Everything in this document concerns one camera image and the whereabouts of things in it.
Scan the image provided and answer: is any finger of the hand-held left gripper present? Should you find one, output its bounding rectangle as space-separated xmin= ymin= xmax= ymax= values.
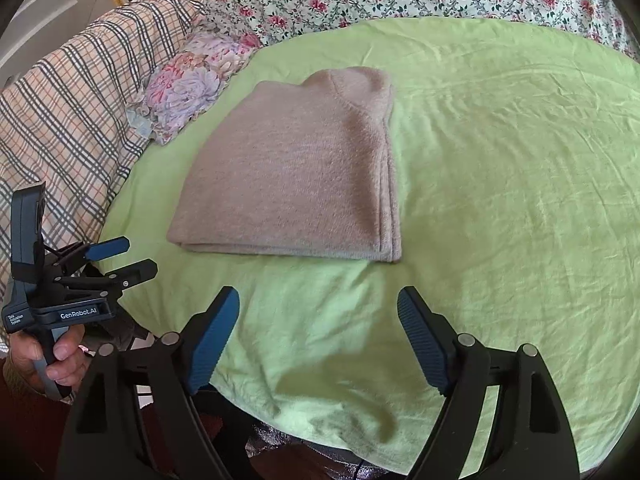
xmin=47 ymin=236 xmax=131 ymax=273
xmin=54 ymin=258 xmax=159 ymax=303

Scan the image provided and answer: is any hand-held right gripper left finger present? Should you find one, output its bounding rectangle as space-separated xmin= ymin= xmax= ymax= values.
xmin=59 ymin=286 xmax=241 ymax=480

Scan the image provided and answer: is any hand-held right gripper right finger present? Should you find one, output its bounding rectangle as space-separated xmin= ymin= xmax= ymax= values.
xmin=396 ymin=286 xmax=581 ymax=480

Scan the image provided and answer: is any beige knit sweater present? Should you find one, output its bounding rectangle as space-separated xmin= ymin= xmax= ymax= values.
xmin=166 ymin=66 xmax=403 ymax=264

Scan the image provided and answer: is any person's left hand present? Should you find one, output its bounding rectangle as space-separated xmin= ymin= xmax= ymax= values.
xmin=9 ymin=332 xmax=89 ymax=395

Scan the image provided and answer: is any dark shiny cloth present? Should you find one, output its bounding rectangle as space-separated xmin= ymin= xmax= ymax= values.
xmin=245 ymin=421 xmax=417 ymax=480

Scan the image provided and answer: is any plaid blanket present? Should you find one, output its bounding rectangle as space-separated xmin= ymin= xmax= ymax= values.
xmin=0 ymin=0 xmax=213 ymax=271

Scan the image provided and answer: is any green blanket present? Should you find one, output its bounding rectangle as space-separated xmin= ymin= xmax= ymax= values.
xmin=97 ymin=16 xmax=640 ymax=476

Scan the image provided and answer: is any pink floral pillow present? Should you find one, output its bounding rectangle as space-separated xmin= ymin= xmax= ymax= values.
xmin=125 ymin=30 xmax=262 ymax=147

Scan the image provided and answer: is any white door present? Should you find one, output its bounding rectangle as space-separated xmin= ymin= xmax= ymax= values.
xmin=0 ymin=0 xmax=127 ymax=92

